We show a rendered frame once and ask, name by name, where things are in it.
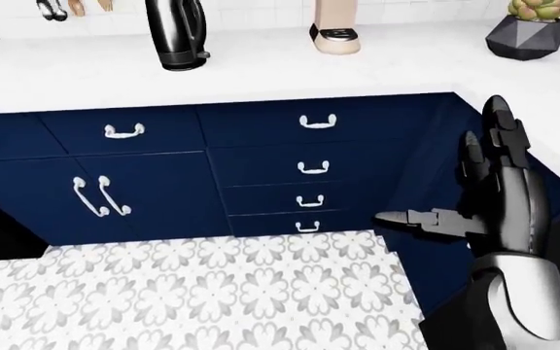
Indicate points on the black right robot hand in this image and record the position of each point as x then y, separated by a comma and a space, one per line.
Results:
511, 198

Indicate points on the black electric kettle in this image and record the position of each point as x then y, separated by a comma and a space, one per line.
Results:
178, 33

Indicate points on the succulent in grey faceted pot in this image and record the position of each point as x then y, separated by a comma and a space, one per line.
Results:
528, 31

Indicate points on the navy blue cabinet unit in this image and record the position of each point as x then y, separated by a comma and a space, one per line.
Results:
260, 164

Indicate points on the wooden hanging utensil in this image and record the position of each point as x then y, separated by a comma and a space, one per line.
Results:
106, 4
76, 7

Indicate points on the black silver hanging utensil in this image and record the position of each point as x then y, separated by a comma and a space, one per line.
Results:
51, 9

